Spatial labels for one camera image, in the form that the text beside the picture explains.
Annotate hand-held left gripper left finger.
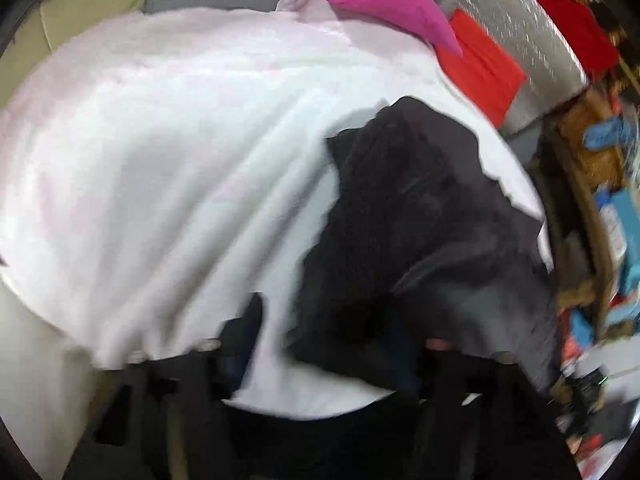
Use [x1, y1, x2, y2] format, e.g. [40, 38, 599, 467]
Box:
[62, 292, 266, 480]

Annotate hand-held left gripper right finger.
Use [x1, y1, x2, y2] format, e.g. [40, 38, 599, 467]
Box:
[387, 330, 583, 480]

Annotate dark puffer jacket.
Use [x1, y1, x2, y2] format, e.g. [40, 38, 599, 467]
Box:
[287, 96, 561, 396]

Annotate person's black pants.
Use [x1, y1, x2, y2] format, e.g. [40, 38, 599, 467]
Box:
[225, 395, 426, 480]

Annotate blue cardboard box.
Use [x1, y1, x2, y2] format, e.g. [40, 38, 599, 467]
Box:
[595, 187, 640, 301]

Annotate white fleece blanket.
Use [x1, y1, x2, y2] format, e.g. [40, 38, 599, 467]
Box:
[0, 0, 553, 421]

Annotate wicker basket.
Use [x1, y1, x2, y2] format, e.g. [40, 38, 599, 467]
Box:
[560, 95, 626, 191]

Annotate blue cloth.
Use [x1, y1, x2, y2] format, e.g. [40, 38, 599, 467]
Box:
[585, 117, 640, 151]

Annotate red cloth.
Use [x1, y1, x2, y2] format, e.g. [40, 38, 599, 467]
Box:
[434, 9, 528, 128]
[500, 0, 621, 81]

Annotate silver foil insulation sheet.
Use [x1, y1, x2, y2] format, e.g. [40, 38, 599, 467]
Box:
[392, 0, 591, 136]

